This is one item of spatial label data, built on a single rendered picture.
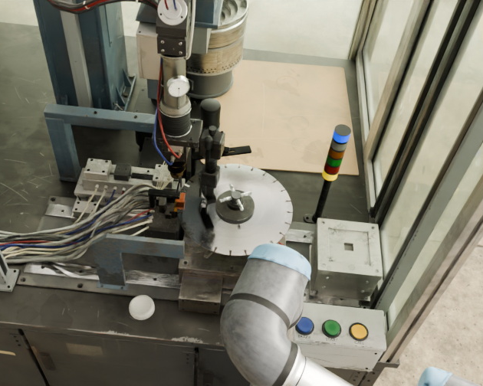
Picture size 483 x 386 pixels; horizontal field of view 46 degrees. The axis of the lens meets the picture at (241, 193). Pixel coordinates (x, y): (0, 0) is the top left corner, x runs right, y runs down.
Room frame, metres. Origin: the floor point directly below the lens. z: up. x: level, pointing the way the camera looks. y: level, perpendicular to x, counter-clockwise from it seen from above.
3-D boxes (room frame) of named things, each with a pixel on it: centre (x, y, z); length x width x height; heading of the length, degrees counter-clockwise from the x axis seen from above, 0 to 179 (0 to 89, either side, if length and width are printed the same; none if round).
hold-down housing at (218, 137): (0.98, 0.09, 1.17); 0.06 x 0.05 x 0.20; 82
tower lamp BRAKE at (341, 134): (1.15, -0.25, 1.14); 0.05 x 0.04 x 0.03; 1
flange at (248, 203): (1.01, 0.01, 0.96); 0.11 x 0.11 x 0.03
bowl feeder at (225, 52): (1.78, 0.20, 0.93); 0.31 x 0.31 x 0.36
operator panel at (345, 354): (0.70, -0.27, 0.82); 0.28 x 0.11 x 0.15; 91
